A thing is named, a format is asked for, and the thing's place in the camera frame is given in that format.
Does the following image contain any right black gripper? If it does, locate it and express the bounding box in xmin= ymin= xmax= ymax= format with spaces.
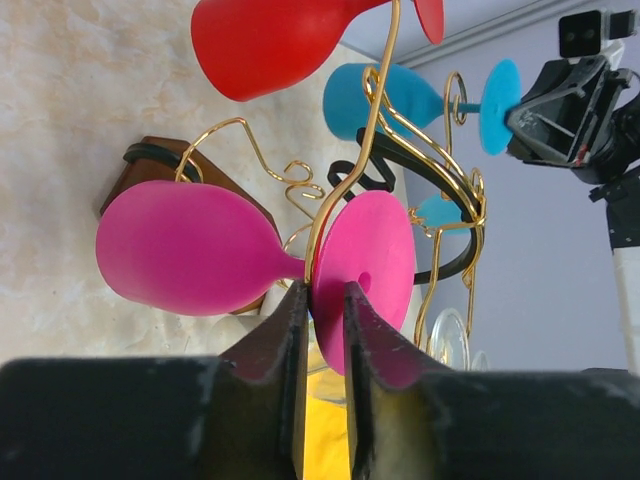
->
xmin=506 ymin=55 xmax=639 ymax=185

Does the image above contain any yellow floral cloth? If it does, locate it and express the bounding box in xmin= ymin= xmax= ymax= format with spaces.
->
xmin=303 ymin=342 xmax=350 ymax=480

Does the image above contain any pink wine glass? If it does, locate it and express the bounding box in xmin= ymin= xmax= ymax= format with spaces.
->
xmin=95 ymin=181 xmax=415 ymax=374

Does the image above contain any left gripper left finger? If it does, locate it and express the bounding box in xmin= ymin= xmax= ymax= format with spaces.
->
xmin=1 ymin=282 xmax=308 ymax=479

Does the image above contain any red wine glass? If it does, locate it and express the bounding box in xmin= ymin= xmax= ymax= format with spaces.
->
xmin=190 ymin=0 xmax=446 ymax=103

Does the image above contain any gold wire glass rack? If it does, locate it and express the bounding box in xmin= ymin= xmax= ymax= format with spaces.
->
xmin=98 ymin=0 xmax=488 ymax=361

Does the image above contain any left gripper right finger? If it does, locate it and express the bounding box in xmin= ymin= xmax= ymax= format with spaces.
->
xmin=344 ymin=282 xmax=639 ymax=479

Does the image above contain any blue wine glass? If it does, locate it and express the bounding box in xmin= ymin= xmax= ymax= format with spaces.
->
xmin=415 ymin=194 xmax=462 ymax=234
xmin=323 ymin=59 xmax=521 ymax=155

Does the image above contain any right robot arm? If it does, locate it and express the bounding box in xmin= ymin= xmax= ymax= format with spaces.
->
xmin=506 ymin=9 xmax=639 ymax=374

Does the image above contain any clear wine glass right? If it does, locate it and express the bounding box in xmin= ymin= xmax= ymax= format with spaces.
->
xmin=427 ymin=308 xmax=490 ymax=371

